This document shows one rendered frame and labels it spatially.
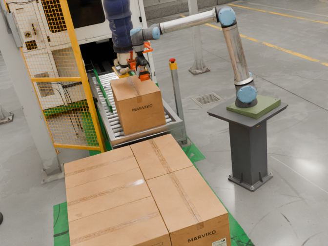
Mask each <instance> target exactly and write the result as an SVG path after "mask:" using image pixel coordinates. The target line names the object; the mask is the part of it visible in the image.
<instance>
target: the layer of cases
mask: <svg viewBox="0 0 328 246"><path fill-rule="evenodd" d="M64 174H65V186H66V199H67V211H68V222H69V236H70V246H231V239H230V229H229V218H228V212H227V210H226V209H225V208H224V206H223V205H222V203H221V202H220V201H219V199H218V198H217V197H216V195H215V194H214V193H213V191H212V190H211V188H210V187H209V186H208V184H207V183H206V182H205V180H204V179H203V177H202V176H201V175H200V173H199V172H198V170H197V169H196V168H195V166H194V165H193V164H192V162H191V161H190V159H189V158H188V157H187V155H186V154H185V153H184V152H183V150H182V149H181V147H180V146H179V145H178V143H177V142H176V141H175V139H174V138H173V136H172V135H171V134H167V135H163V136H160V137H156V138H153V139H150V140H146V141H143V142H139V143H135V144H132V145H130V146H129V145H128V146H125V147H121V148H118V149H114V150H111V151H107V152H104V153H101V154H97V155H94V156H90V157H87V158H83V159H80V160H76V161H73V162H69V163H66V164H64Z"/></svg>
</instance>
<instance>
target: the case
mask: <svg viewBox="0 0 328 246"><path fill-rule="evenodd" d="M110 86H111V90H112V94H113V98H114V102H115V107H116V110H117V114H118V117H119V120H120V123H121V126H122V128H123V132H124V134H125V135H129V134H132V133H136V132H140V131H143V130H147V129H150V128H154V127H157V126H161V125H164V124H166V120H165V114H164V106H163V100H162V95H161V91H160V89H159V88H158V86H157V85H156V84H155V83H154V82H153V81H151V79H149V80H146V81H142V82H141V80H140V79H138V76H137V75H134V76H129V77H125V78H121V79H116V80H112V81H110Z"/></svg>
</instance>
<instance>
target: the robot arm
mask: <svg viewBox="0 0 328 246"><path fill-rule="evenodd" d="M214 21H215V22H216V23H218V22H220V24H221V28H222V30H223V34H224V37H225V41H226V45H227V49H228V53H229V56H230V60H231V64H232V68H233V71H234V75H235V76H234V81H235V82H234V85H235V88H236V101H235V106H236V107H238V108H250V107H253V106H255V105H256V104H257V103H258V100H257V98H256V96H257V90H256V88H255V84H254V80H253V75H252V73H250V72H249V71H248V67H247V63H246V58H245V54H244V50H243V46H242V42H241V38H240V34H239V30H238V26H237V21H236V16H235V12H234V10H233V9H232V8H231V7H230V6H218V7H214V8H213V10H211V11H207V12H203V13H199V14H196V15H192V16H188V17H184V18H180V19H176V20H171V21H167V22H163V23H158V24H152V25H151V26H150V27H149V28H147V29H142V28H140V27H139V28H134V29H132V30H130V35H131V40H132V45H133V47H132V48H133V51H135V53H137V57H136V58H135V60H136V66H135V67H136V73H137V76H138V77H139V73H140V69H141V68H140V67H139V66H145V67H146V68H147V70H148V71H149V73H151V71H150V64H149V62H148V61H147V60H146V58H145V57H144V55H143V53H142V52H144V49H145V47H144V41H150V40H158V39H159V38H160V35H162V34H165V33H169V32H174V31H178V30H182V29H186V28H190V27H193V26H198V25H202V24H206V23H210V22H214Z"/></svg>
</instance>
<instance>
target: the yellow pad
mask: <svg viewBox="0 0 328 246"><path fill-rule="evenodd" d="M112 69H113V70H114V72H115V73H116V75H117V76H118V78H119V79H121V78H125V77H129V74H128V73H127V72H126V73H124V74H120V70H119V71H118V70H117V69H116V67H115V66H113V67H112Z"/></svg>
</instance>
